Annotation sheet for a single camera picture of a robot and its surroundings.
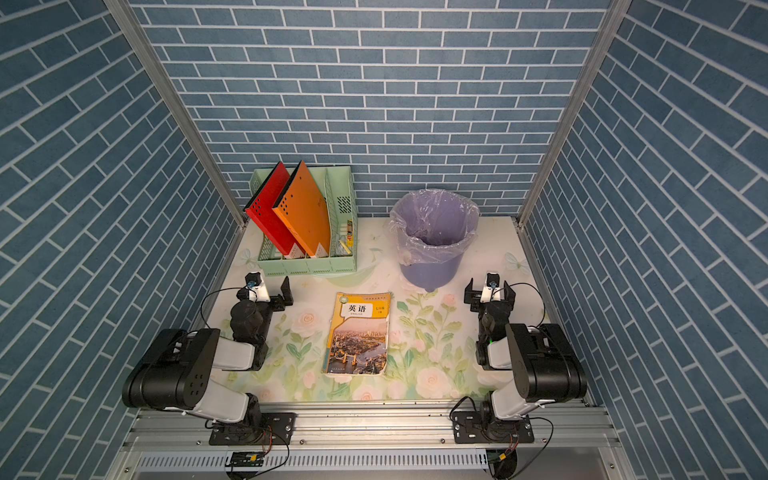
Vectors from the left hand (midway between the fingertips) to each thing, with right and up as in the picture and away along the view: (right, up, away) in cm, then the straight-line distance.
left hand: (279, 277), depth 89 cm
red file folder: (-3, +20, -4) cm, 20 cm away
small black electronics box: (-1, -43, -17) cm, 46 cm away
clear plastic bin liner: (+48, +16, +12) cm, 52 cm away
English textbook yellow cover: (+24, -17, 0) cm, 29 cm away
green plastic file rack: (+16, +30, +17) cm, 38 cm away
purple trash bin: (+47, 0, -2) cm, 47 cm away
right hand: (+65, -1, +1) cm, 65 cm away
